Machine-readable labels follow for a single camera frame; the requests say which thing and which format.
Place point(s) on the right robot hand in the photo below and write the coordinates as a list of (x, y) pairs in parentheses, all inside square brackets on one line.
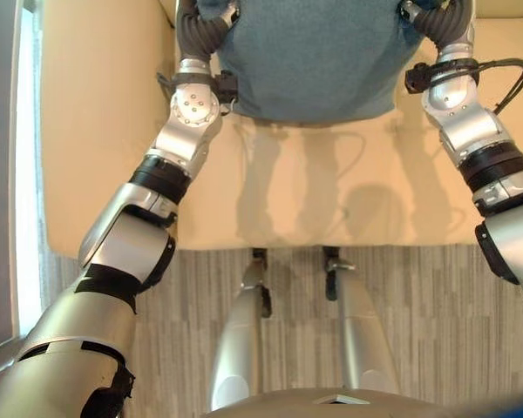
[(444, 19)]

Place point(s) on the silver robot leg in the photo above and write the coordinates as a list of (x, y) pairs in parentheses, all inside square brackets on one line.
[(357, 331), (242, 331)]

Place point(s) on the cream leather sofa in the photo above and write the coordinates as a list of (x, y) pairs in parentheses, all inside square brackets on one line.
[(113, 109)]

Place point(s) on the right silver robot leg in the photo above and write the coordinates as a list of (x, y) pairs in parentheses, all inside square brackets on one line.
[(357, 331)]

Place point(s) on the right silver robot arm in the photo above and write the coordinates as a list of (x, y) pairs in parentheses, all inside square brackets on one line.
[(484, 143)]

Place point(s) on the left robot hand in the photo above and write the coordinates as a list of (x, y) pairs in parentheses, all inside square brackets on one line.
[(197, 32)]

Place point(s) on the silver robot torso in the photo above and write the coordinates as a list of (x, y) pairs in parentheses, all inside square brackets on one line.
[(331, 402)]

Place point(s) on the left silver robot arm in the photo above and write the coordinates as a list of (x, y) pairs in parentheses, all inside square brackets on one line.
[(126, 244)]

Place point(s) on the left silver robot leg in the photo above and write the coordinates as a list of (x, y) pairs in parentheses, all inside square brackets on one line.
[(242, 331)]

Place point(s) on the blue square cushion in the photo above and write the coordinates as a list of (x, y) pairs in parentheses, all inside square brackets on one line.
[(314, 56)]

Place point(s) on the white window frame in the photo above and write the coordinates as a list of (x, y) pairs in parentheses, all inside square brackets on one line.
[(26, 174)]

